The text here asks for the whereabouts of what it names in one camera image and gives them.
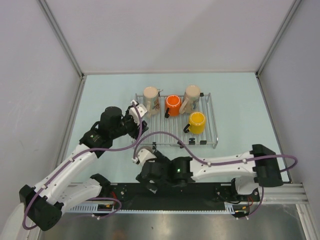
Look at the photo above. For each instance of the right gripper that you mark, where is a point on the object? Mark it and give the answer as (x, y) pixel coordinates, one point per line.
(160, 157)

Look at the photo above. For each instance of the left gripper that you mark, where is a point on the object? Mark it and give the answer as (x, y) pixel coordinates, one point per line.
(135, 131)

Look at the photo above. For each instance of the stainless steel cup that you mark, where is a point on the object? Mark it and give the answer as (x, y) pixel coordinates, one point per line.
(146, 149)

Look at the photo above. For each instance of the beige mug coral print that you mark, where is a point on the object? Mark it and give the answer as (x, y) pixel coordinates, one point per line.
(151, 100)

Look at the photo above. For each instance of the orange mug black handle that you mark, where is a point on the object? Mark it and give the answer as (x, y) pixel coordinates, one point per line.
(172, 106)

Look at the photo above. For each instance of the beige mug blue print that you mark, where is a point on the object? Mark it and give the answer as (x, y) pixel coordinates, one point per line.
(190, 101)

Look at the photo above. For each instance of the yellow mug black handle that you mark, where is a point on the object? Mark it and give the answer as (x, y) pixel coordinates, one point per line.
(196, 123)

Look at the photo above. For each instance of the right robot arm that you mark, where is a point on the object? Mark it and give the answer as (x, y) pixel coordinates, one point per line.
(257, 167)

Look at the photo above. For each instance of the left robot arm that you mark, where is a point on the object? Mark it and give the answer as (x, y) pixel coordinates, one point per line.
(48, 200)

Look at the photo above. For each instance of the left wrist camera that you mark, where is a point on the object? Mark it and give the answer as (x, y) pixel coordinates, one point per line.
(137, 111)

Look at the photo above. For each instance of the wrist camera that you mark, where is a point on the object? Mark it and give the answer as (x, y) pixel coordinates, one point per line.
(137, 111)
(142, 157)

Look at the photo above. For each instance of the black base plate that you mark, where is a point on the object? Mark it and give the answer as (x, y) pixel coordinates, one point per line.
(194, 196)

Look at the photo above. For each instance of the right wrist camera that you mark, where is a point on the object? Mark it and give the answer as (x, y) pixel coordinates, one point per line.
(142, 157)

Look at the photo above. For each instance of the slotted cable duct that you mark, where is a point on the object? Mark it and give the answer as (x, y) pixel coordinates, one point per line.
(107, 208)

